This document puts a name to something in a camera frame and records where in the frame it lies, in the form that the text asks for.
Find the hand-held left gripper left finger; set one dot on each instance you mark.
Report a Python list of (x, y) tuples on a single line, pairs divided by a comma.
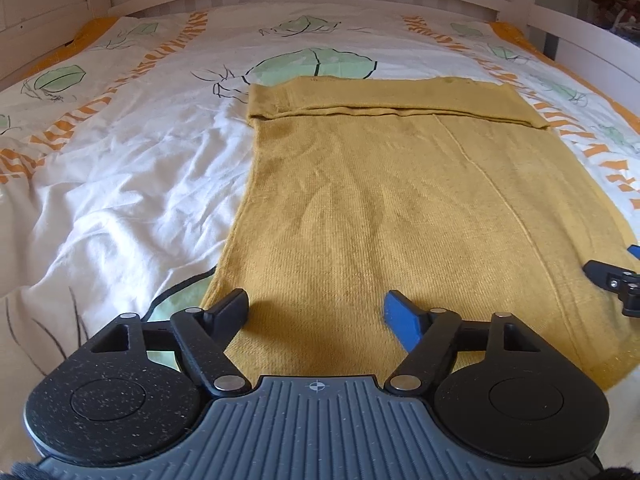
[(234, 308)]

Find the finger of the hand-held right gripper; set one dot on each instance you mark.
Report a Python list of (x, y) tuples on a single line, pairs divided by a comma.
[(635, 252), (602, 270)]

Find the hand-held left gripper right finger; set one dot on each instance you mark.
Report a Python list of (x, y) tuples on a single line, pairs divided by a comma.
[(400, 317)]

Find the yellow knit sweater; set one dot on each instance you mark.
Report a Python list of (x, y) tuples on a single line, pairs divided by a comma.
[(400, 200)]

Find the white leaf-print duvet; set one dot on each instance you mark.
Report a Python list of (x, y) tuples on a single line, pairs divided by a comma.
[(125, 185)]

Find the brown plush toy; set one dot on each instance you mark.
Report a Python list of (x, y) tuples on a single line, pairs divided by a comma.
[(612, 7)]

